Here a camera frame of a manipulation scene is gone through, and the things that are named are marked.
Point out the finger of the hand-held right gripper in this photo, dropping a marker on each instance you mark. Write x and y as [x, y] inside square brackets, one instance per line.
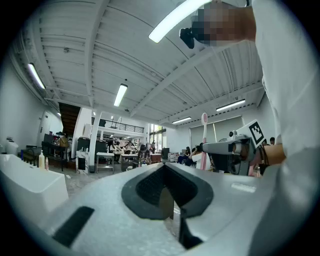
[217, 147]

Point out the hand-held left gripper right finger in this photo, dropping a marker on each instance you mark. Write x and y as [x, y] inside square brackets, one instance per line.
[225, 205]

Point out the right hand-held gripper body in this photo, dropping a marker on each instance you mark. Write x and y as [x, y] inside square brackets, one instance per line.
[243, 150]

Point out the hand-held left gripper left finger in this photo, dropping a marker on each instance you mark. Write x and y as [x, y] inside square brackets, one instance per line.
[105, 225]

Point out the pink toothbrush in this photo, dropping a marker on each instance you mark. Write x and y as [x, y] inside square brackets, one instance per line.
[205, 130]

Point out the person's right forearm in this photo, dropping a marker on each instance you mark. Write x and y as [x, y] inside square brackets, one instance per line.
[273, 155]

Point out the ceiling tube light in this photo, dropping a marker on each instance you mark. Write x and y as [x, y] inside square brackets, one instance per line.
[36, 75]
[181, 120]
[120, 95]
[175, 20]
[230, 105]

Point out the white metal table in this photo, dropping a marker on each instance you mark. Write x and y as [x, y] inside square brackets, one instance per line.
[105, 156]

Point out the person's white shirt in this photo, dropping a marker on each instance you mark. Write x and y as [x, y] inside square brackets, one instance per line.
[290, 87]

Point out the pink bottle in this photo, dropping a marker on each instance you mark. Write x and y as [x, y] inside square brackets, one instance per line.
[46, 165]

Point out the white bathtub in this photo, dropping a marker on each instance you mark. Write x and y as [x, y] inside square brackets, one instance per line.
[27, 180]

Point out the yellow pump bottle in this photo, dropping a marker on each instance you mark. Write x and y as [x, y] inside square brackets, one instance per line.
[41, 160]

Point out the black mezzanine railing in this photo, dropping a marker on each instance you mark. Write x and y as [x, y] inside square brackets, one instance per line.
[120, 126]

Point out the black bathtub faucet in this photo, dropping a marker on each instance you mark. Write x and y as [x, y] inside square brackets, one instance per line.
[30, 156]

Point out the dark staircase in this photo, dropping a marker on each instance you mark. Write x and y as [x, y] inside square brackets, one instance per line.
[69, 117]

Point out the person's head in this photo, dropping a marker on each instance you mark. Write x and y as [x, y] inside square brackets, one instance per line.
[225, 25]

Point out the black head-worn camera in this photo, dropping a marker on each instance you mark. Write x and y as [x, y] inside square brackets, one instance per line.
[187, 37]

